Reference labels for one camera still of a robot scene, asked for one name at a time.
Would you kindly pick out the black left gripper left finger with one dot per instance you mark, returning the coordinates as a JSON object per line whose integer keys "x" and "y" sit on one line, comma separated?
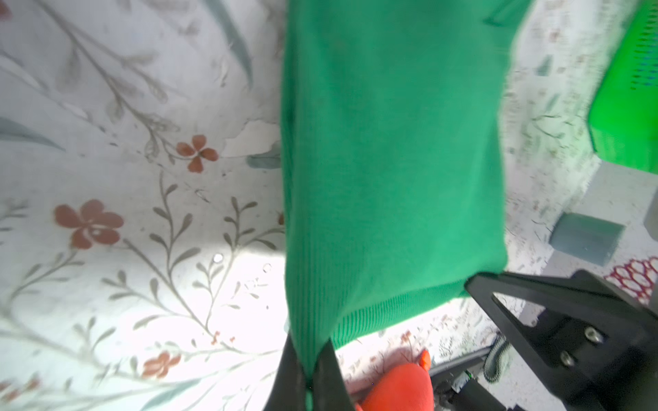
{"x": 289, "y": 391}

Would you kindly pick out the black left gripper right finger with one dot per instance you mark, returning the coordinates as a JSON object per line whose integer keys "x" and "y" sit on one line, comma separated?
{"x": 328, "y": 388}

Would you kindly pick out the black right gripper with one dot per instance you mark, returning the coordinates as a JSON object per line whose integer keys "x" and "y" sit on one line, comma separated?
{"x": 581, "y": 335}

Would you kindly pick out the green tank top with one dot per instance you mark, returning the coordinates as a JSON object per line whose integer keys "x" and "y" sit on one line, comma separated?
{"x": 394, "y": 192}

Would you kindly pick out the teal green cup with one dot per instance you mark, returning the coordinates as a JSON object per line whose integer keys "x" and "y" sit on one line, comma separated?
{"x": 586, "y": 238}

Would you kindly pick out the red fish plush toy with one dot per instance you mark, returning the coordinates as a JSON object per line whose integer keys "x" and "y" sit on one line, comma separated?
{"x": 406, "y": 387}

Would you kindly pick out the bright green plastic basket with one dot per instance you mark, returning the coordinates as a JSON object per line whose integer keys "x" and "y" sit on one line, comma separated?
{"x": 623, "y": 117}

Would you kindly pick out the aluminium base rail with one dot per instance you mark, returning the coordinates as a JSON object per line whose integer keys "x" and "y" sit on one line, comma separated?
{"x": 450, "y": 370}

